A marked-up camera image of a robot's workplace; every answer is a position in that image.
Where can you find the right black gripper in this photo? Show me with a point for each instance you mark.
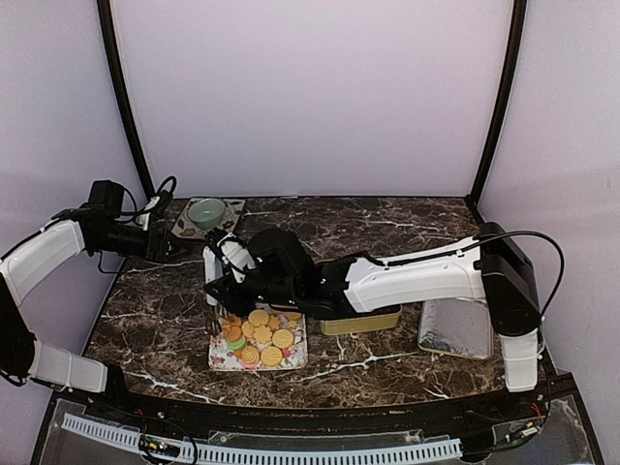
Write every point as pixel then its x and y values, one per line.
pixel 230 297

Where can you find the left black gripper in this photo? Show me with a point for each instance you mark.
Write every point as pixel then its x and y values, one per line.
pixel 158 256

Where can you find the metal serving tongs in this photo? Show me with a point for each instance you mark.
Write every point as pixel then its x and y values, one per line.
pixel 213 270

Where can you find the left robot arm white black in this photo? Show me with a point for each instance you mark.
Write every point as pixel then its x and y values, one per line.
pixel 100 225

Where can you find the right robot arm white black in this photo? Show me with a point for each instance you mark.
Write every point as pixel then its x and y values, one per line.
pixel 273 268

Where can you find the brown round cookie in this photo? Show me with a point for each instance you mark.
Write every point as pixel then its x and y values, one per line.
pixel 232 332

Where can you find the green macaron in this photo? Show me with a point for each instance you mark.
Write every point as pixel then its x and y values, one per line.
pixel 237 345

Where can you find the floral rectangular tray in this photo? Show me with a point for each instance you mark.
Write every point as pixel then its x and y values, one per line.
pixel 221 359

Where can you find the floral square coaster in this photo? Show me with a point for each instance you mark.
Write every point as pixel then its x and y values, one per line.
pixel 185 229

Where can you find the green ceramic bowl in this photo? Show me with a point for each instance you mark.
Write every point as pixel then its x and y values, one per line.
pixel 207 213

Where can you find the swirl pink cookie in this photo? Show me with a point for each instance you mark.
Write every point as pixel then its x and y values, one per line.
pixel 250 356

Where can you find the round waffle cookie right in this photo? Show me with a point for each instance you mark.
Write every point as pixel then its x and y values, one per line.
pixel 283 338

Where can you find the round waffle cookie bottom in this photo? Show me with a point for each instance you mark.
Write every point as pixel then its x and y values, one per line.
pixel 271 356

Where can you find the gold cookie tin box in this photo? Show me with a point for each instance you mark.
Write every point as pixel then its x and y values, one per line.
pixel 383 318

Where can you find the silver tin lid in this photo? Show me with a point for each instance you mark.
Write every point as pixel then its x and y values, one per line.
pixel 457 327

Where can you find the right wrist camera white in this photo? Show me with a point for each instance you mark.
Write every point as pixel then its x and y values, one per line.
pixel 224 250

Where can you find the left black frame post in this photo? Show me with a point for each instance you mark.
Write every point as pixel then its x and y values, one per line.
pixel 122 96

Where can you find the black frame post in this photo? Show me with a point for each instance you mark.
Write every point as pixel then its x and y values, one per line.
pixel 122 96
pixel 518 15

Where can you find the right black frame post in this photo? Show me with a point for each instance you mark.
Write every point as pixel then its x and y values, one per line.
pixel 518 15

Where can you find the white cable duct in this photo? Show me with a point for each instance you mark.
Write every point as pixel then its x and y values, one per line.
pixel 232 448

